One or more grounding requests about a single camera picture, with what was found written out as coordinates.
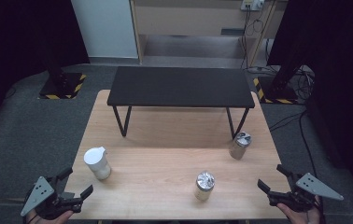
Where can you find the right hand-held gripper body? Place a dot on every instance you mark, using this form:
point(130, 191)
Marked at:
point(316, 185)

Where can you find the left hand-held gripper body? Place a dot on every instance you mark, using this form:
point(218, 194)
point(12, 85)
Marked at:
point(37, 194)

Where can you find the white-lidded jar of white powder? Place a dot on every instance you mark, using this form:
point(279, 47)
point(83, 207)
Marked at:
point(98, 165)

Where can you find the silver-lidded jar of brown powder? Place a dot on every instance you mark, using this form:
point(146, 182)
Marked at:
point(238, 149)

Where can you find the silver-lidded jar of yellow powder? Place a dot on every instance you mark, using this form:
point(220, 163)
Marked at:
point(203, 191)

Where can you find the black raised shelf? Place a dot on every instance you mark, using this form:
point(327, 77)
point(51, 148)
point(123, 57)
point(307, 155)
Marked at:
point(180, 87)

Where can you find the person's left hand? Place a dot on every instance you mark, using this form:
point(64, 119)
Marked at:
point(59, 217)

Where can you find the person's right hand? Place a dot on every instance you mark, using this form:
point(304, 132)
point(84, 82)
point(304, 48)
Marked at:
point(299, 217)

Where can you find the black stand with striped base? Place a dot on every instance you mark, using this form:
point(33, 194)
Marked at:
point(62, 88)
point(277, 93)

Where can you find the black curtain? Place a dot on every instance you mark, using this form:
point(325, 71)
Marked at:
point(9, 46)
point(345, 77)

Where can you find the white panel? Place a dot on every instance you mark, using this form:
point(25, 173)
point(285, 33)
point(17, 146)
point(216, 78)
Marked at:
point(103, 28)

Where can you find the white power strip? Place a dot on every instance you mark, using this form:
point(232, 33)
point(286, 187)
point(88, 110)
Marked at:
point(252, 4)

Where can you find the wooden cabinet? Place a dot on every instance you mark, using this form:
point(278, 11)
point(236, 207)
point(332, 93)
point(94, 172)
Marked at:
point(190, 18)

